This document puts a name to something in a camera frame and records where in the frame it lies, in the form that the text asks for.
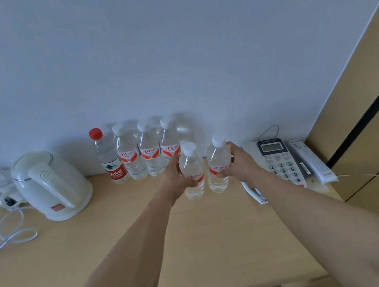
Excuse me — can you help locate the person's left hand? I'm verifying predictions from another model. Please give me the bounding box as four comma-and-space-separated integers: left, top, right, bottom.
152, 152, 201, 208

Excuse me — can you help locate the grey desk telephone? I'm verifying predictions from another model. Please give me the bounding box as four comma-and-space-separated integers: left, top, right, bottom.
241, 134, 308, 197

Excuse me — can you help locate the white electric kettle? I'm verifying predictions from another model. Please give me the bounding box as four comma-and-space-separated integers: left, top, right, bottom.
8, 143, 98, 228

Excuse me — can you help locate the wooden table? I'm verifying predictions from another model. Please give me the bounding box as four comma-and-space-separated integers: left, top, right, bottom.
0, 136, 358, 287

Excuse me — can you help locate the person's right hand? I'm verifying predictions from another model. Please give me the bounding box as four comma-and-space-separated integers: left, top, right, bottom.
211, 136, 272, 195

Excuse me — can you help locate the red-cap water bottle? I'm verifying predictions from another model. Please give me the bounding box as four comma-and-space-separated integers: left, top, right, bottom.
88, 123, 132, 188

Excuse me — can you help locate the thin white cable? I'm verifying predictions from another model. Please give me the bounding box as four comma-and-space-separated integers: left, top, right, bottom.
256, 108, 379, 199

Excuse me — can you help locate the white telephone handset cord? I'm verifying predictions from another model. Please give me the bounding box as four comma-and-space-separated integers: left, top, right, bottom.
240, 176, 269, 208

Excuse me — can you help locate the person's left forearm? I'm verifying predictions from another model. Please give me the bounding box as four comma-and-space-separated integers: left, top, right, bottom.
34, 191, 188, 287

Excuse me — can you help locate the grey remote control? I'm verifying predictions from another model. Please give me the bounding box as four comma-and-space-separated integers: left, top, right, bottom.
288, 133, 339, 190

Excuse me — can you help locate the person's right forearm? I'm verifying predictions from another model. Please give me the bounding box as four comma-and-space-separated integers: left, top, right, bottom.
251, 153, 379, 287

